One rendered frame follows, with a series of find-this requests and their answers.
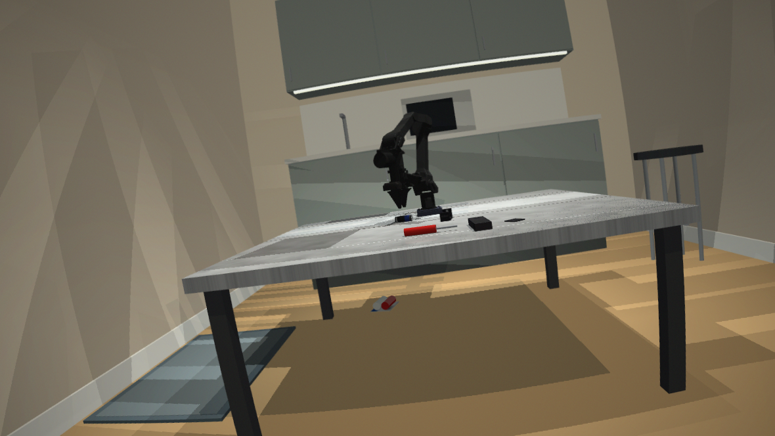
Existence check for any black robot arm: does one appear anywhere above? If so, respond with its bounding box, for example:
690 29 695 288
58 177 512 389
373 112 439 210

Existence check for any black battery holder with spring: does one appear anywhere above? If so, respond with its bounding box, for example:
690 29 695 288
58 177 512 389
439 208 453 222

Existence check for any red-handled screwdriver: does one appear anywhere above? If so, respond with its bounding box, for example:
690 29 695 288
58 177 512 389
404 225 457 236

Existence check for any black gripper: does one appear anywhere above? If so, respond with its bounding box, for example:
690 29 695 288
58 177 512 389
383 165 414 209

